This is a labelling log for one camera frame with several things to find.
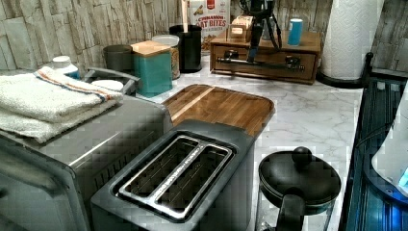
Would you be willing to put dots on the cinnamon oat bites box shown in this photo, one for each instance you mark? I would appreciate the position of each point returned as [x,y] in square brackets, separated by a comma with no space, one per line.
[212,16]

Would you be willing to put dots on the wooden cutting board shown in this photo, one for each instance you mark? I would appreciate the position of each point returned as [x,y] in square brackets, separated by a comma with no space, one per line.
[212,104]

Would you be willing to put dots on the wooden drawer with metal handle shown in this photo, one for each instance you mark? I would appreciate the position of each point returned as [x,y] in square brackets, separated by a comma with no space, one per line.
[283,65]

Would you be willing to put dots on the wooden drawer organizer box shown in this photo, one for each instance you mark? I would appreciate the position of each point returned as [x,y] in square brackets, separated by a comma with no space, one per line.
[309,43]

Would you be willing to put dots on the white paper towel roll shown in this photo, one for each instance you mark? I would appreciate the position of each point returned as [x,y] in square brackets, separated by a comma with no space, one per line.
[349,37]

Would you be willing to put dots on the white plate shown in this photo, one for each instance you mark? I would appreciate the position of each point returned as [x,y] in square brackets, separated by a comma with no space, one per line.
[109,84]

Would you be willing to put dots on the dark grey cup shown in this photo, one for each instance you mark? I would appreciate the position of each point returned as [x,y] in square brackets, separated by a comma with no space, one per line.
[119,57]

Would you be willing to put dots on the grey two-slot toaster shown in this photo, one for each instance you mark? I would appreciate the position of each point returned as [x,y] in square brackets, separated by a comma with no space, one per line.
[196,177]

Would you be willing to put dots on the blue spice shaker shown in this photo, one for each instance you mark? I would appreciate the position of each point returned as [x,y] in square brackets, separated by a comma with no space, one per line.
[295,31]

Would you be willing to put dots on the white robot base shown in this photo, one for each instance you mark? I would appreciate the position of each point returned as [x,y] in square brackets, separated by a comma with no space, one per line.
[391,160]

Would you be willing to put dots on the folded white towel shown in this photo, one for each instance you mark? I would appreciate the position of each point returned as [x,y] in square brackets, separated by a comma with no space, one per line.
[42,104]

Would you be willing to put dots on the wooden spoon handle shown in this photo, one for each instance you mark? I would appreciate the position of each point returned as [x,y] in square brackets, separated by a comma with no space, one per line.
[185,24]

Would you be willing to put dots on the glass jar with white lid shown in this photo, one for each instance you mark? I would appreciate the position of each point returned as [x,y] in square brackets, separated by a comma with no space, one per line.
[173,42]

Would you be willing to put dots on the white bottle with blue label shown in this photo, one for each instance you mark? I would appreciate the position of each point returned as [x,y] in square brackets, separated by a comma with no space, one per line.
[65,66]

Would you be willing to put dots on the teal canister with wooden lid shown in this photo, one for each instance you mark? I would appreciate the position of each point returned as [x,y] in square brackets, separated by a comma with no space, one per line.
[152,64]

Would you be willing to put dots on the wooden tea bag holder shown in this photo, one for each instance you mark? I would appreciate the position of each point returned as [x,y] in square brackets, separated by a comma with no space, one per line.
[240,29]

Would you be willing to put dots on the grey dish rack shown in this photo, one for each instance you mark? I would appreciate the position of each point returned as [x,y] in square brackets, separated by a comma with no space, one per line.
[129,81]

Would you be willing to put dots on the black utensil holder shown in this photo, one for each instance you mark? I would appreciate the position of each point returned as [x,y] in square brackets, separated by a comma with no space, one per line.
[189,47]

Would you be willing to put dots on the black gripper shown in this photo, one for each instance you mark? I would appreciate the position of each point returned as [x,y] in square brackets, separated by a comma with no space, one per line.
[261,9]

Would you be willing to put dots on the black paper towel holder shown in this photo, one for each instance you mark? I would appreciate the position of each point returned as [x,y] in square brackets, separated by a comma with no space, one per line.
[359,83]

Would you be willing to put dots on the stainless toaster oven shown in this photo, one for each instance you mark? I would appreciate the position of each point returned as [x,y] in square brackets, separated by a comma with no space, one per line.
[48,186]

